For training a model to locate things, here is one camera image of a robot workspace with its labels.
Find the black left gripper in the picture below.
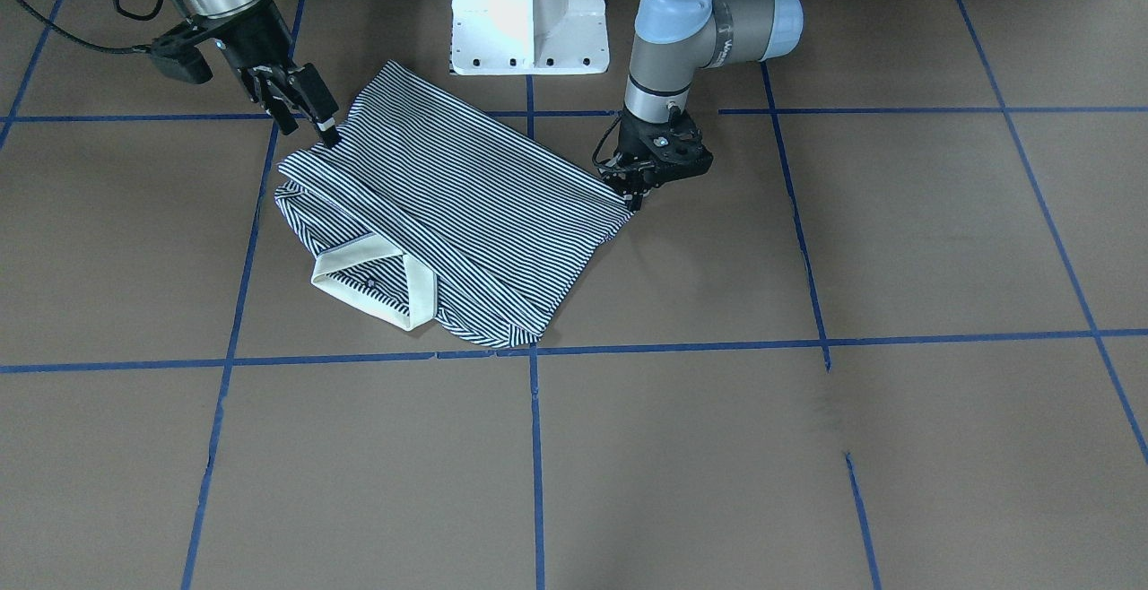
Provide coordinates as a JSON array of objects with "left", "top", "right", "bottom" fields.
[{"left": 597, "top": 109, "right": 693, "bottom": 214}]

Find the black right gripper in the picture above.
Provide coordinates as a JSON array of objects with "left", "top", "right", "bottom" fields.
[{"left": 212, "top": 0, "right": 341, "bottom": 146}]

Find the black braided cable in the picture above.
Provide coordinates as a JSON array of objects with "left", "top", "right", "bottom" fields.
[
  {"left": 0, "top": 0, "right": 171, "bottom": 57},
  {"left": 590, "top": 110, "right": 629, "bottom": 169}
]

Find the navy white striped polo shirt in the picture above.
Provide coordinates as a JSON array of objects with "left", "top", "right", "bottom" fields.
[{"left": 274, "top": 60, "right": 631, "bottom": 349}]

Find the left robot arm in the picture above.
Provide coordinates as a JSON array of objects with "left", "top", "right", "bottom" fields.
[{"left": 591, "top": 0, "right": 806, "bottom": 214}]

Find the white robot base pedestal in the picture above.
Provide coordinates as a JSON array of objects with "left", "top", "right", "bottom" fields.
[{"left": 448, "top": 0, "right": 611, "bottom": 76}]

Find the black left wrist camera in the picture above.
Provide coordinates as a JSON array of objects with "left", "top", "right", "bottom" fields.
[{"left": 656, "top": 117, "right": 714, "bottom": 183}]

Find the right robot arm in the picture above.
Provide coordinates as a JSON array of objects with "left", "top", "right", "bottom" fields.
[{"left": 65, "top": 0, "right": 340, "bottom": 146}]

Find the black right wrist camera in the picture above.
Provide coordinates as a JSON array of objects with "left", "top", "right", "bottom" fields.
[{"left": 148, "top": 22, "right": 214, "bottom": 86}]

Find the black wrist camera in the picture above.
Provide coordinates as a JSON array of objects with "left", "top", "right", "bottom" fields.
[
  {"left": 656, "top": 117, "right": 714, "bottom": 183},
  {"left": 148, "top": 22, "right": 214, "bottom": 86}
]

